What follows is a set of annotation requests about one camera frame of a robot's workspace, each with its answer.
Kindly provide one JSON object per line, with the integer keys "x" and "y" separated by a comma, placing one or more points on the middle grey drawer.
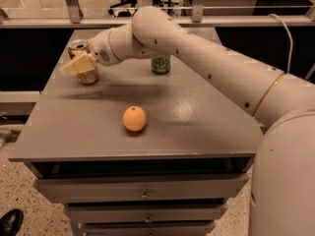
{"x": 153, "y": 212}

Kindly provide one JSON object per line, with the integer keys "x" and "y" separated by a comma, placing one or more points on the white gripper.
{"x": 100, "y": 48}

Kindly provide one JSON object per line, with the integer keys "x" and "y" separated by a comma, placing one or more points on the grey drawer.
{"x": 153, "y": 212}
{"x": 170, "y": 228}
{"x": 141, "y": 188}

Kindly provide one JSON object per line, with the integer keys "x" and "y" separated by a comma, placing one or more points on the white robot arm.
{"x": 283, "y": 176}

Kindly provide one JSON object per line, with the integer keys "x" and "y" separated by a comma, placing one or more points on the black leather shoe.
{"x": 11, "y": 222}

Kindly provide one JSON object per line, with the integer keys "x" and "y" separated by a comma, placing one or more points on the metal guard railing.
{"x": 188, "y": 13}

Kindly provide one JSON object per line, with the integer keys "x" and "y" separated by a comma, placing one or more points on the black office chair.
{"x": 123, "y": 3}

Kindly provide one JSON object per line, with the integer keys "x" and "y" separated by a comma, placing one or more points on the orange soda can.
{"x": 76, "y": 47}

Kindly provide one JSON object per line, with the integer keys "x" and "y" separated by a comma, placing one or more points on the top grey drawer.
{"x": 141, "y": 188}

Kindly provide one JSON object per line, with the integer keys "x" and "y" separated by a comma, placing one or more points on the green soda can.
{"x": 161, "y": 64}

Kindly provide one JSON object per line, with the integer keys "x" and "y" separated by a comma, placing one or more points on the bottom grey drawer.
{"x": 170, "y": 228}

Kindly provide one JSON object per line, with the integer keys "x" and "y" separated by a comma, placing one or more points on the grey drawer cabinet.
{"x": 138, "y": 154}

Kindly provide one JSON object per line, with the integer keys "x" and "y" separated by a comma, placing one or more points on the orange fruit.
{"x": 134, "y": 119}

